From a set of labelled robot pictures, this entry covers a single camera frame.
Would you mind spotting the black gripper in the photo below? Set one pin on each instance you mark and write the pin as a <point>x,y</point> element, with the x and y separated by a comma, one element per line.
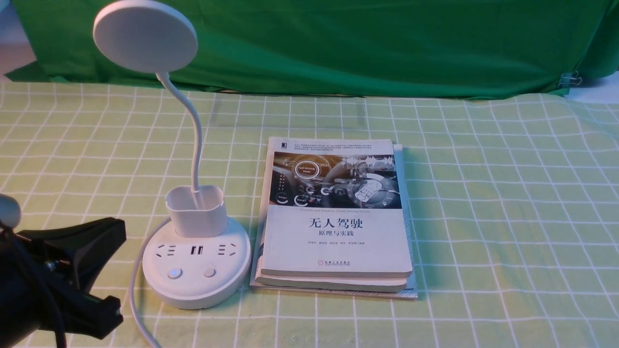
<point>77,254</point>

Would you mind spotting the white desk lamp with sockets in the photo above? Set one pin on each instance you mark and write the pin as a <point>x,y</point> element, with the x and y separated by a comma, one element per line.
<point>201,256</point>

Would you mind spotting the top white self-driving book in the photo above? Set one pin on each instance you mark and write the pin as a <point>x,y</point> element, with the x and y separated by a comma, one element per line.
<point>336,237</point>

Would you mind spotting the green checkered tablecloth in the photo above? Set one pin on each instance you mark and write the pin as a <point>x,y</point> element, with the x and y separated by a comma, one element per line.
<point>514,208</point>

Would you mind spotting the metal binder clip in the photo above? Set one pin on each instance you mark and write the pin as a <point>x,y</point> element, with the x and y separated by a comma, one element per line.
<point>569,79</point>

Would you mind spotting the bottom book under stack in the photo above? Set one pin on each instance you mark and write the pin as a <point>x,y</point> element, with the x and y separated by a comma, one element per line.
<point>410,251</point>

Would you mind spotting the green backdrop cloth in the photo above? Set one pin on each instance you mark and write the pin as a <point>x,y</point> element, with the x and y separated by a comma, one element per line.
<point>465,49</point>

